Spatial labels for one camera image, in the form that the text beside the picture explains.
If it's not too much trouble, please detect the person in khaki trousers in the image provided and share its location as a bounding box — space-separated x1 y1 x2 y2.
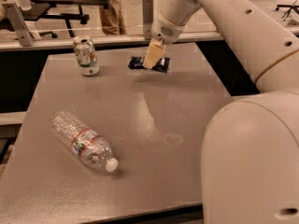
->
99 0 127 35

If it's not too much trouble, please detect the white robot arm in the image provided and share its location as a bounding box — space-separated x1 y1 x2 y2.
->
145 0 299 224

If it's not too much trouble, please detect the green white 7up can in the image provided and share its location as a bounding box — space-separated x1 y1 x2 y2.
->
73 36 100 76

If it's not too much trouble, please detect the black background desk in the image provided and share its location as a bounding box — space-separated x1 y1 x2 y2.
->
31 0 110 37

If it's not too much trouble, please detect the left metal glass bracket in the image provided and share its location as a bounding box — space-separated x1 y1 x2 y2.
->
2 2 33 47

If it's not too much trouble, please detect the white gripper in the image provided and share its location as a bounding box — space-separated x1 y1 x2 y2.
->
143 12 184 69

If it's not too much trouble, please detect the clear plastic water bottle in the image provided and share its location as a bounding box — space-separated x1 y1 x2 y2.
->
49 110 119 173

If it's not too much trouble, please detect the metal barrier rail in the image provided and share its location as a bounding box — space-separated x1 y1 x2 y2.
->
0 31 223 52

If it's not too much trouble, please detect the middle metal glass bracket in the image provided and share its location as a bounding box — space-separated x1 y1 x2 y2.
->
142 0 153 40

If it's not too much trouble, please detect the metal glass bracket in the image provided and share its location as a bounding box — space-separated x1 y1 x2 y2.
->
2 2 33 47
142 0 153 40

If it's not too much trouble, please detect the blue rxbar blueberry bar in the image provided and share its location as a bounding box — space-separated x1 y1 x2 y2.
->
128 56 170 74

